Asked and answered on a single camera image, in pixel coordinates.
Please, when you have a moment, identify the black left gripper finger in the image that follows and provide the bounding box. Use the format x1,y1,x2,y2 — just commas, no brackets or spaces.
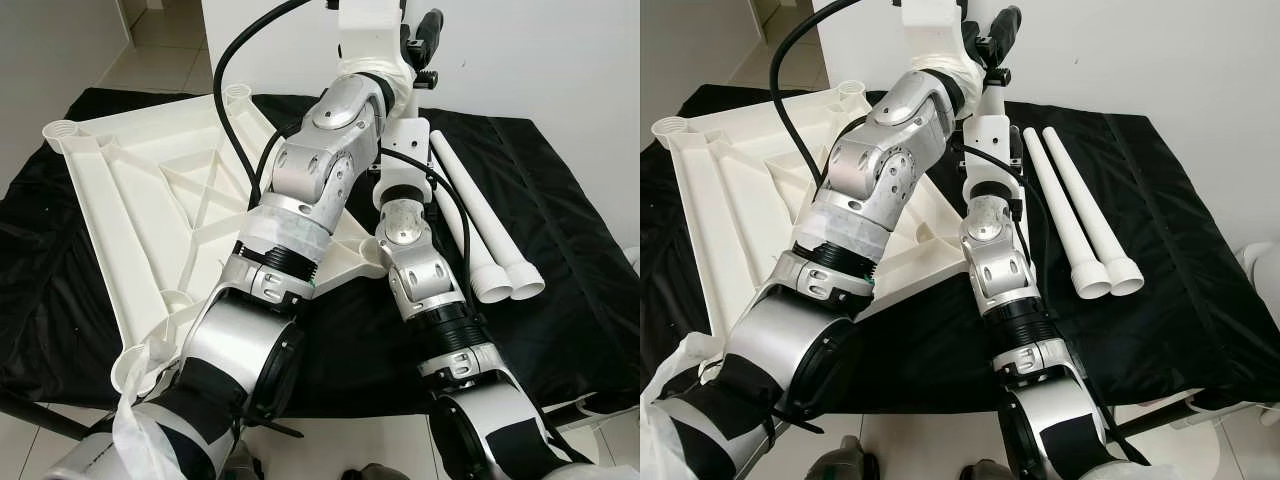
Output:
414,8,445,69
985,5,1023,69

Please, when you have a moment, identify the white plastic children table top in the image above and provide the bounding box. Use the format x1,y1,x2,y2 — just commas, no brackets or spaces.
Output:
650,80,989,346
42,85,389,398

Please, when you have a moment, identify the black cloth table cover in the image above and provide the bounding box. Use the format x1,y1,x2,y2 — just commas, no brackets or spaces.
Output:
640,83,1280,416
0,88,641,418

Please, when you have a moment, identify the black metal table leg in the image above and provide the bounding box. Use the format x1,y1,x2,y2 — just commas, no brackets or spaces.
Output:
1110,395,1201,441
540,395,606,426
0,388,93,443

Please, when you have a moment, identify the grey robot left leg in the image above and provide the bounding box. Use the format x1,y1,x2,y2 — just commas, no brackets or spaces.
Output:
805,435,881,480
222,445,263,480

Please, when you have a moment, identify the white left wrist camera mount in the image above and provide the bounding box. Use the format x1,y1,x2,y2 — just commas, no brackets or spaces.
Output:
335,0,418,89
898,0,988,93

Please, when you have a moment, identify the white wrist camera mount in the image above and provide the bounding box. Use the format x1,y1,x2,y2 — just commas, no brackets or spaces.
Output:
378,118,434,193
965,113,1024,189
898,0,988,93
335,0,418,89

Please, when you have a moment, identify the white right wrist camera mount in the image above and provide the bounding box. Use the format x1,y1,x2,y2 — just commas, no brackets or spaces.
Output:
965,113,1024,189
378,118,434,193

